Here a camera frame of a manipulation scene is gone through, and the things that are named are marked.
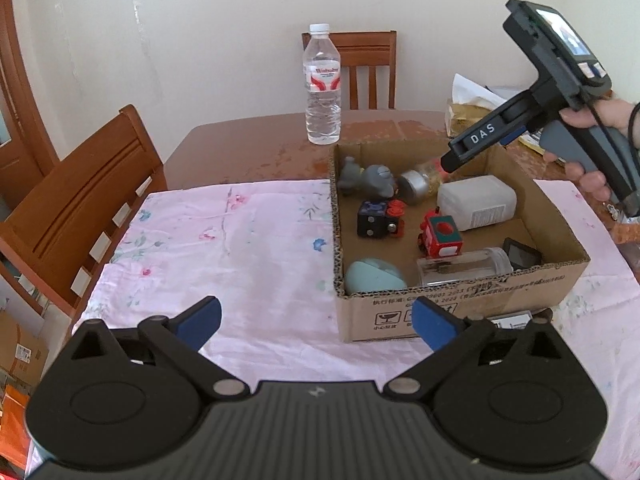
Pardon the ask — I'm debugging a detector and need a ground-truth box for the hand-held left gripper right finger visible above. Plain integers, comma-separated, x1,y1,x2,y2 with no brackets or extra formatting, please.
382,296,574,403

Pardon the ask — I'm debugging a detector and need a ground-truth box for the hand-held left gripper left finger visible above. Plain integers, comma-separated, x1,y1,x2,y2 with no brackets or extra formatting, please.
70,296,250,402

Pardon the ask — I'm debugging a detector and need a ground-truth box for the glass jar with silver lid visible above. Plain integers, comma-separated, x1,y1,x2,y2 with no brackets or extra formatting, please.
397,160,447,206

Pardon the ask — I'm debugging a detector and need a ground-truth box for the brown cardboard box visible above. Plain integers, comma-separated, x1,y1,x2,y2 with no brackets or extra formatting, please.
327,141,591,343

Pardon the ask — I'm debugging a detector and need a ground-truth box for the white plastic jar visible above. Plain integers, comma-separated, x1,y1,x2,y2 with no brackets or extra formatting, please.
436,176,518,232

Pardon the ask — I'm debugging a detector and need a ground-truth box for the clear plastic container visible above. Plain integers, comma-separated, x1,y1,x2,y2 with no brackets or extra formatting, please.
416,247,513,288

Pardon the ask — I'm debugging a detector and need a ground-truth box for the red toy train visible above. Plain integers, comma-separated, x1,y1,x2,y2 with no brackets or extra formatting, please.
417,208,466,261

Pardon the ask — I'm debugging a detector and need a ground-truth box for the grey animal figure toy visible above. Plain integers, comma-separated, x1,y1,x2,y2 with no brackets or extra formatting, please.
337,156,397,200

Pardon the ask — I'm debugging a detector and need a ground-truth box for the black and red cube toy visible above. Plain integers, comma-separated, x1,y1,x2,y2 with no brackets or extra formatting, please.
356,200,407,239

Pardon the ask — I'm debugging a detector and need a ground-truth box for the small black square device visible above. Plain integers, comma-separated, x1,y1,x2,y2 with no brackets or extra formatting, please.
501,237,543,269

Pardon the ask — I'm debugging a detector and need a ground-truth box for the person's right hand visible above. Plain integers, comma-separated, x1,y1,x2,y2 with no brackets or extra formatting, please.
544,99,636,202

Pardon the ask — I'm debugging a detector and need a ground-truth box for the yellow packet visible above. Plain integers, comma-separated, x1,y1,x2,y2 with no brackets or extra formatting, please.
519,132,556,157

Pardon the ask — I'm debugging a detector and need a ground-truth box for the gold tissue pack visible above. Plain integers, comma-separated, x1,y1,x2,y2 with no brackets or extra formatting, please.
445,73,526,137

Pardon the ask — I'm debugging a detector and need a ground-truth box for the pink floral tablecloth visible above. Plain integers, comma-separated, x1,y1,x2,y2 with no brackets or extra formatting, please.
67,177,640,461

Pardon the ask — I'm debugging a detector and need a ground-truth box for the small white labelled box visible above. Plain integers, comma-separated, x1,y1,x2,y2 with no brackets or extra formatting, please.
487,312,534,332

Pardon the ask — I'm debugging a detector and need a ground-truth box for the wooden slatted chair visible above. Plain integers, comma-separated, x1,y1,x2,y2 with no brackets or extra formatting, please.
301,31,398,111

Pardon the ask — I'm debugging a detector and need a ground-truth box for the clear plastic water bottle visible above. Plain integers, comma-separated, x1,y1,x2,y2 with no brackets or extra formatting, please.
303,23,343,146

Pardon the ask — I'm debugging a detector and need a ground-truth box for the clear bag of orange snacks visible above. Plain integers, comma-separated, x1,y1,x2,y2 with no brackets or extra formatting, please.
612,217,640,247

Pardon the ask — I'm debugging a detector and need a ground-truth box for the wooden chair with curved back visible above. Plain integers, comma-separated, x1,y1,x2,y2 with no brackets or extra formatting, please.
0,105,168,331

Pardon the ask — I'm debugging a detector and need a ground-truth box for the cardboard box on floor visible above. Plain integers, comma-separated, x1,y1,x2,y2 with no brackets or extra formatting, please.
0,310,51,387

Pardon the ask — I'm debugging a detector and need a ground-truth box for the wooden door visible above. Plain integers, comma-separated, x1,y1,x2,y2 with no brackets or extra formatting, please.
0,0,62,221

